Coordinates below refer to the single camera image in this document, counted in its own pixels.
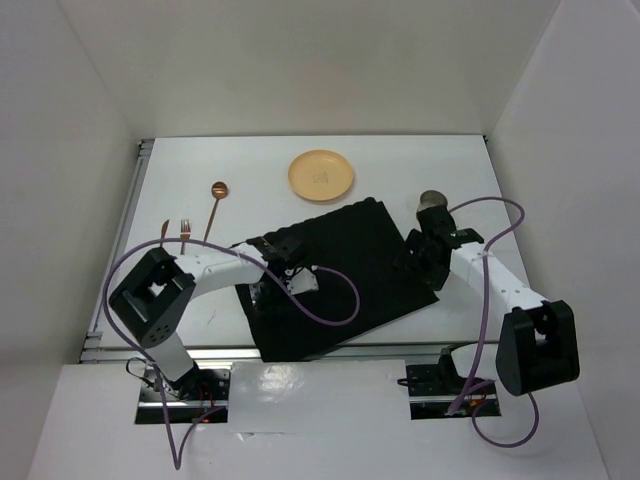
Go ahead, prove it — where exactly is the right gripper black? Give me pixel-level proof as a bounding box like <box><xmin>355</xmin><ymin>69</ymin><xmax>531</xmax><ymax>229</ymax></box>
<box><xmin>392</xmin><ymin>228</ymin><xmax>450</xmax><ymax>292</ymax></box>

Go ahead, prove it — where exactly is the metal cup copper base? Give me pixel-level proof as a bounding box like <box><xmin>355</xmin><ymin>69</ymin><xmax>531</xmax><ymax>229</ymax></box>
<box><xmin>416</xmin><ymin>190</ymin><xmax>448</xmax><ymax>213</ymax></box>

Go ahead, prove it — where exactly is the black cloth placemat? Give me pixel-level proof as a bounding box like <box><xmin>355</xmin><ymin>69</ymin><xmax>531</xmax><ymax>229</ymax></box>
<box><xmin>236</xmin><ymin>198</ymin><xmax>437</xmax><ymax>362</ymax></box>

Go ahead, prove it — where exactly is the copper spoon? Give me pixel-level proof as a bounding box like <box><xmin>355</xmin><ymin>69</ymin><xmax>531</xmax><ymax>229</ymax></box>
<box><xmin>203</xmin><ymin>181</ymin><xmax>229</xmax><ymax>241</ymax></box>

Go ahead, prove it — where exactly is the yellow plate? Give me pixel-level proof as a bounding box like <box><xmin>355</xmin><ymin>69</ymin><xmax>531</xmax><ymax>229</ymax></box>
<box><xmin>287</xmin><ymin>149</ymin><xmax>355</xmax><ymax>202</ymax></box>

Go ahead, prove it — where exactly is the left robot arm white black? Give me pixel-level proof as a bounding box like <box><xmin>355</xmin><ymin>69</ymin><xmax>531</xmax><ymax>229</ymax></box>
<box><xmin>108</xmin><ymin>237</ymin><xmax>319</xmax><ymax>399</ymax></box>

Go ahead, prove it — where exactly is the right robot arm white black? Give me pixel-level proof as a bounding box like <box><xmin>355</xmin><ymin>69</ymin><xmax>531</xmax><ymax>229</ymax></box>
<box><xmin>400</xmin><ymin>203</ymin><xmax>580</xmax><ymax>396</ymax></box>

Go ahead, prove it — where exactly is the copper fork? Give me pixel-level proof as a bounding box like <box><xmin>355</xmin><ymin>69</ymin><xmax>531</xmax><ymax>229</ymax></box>
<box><xmin>180</xmin><ymin>219</ymin><xmax>191</xmax><ymax>255</ymax></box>

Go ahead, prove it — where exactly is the copper knife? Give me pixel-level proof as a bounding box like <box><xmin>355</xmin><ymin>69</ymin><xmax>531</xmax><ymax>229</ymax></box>
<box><xmin>159</xmin><ymin>219</ymin><xmax>170</xmax><ymax>247</ymax></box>

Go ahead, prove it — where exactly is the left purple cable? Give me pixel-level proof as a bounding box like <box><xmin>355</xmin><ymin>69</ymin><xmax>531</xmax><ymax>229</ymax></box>
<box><xmin>102</xmin><ymin>238</ymin><xmax>361</xmax><ymax>471</ymax></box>

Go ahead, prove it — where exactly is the aluminium front rail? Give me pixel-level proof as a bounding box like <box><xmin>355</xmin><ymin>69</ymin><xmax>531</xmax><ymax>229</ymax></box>
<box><xmin>79</xmin><ymin>343</ymin><xmax>445</xmax><ymax>364</ymax></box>

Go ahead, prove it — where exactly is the aluminium rail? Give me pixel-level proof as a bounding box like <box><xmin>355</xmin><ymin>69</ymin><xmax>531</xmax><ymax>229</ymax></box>
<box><xmin>79</xmin><ymin>343</ymin><xmax>445</xmax><ymax>364</ymax></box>
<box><xmin>82</xmin><ymin>138</ymin><xmax>155</xmax><ymax>351</ymax></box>

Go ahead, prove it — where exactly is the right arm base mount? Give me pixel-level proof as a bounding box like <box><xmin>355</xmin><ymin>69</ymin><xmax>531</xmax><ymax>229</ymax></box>
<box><xmin>396</xmin><ymin>347</ymin><xmax>501</xmax><ymax>420</ymax></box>

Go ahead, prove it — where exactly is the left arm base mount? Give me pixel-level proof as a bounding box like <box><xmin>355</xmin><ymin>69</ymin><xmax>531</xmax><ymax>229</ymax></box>
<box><xmin>125</xmin><ymin>357</ymin><xmax>231</xmax><ymax>425</ymax></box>

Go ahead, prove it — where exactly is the aluminium left rail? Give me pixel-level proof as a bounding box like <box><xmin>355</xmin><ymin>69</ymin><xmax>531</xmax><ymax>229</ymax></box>
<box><xmin>82</xmin><ymin>138</ymin><xmax>155</xmax><ymax>351</ymax></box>

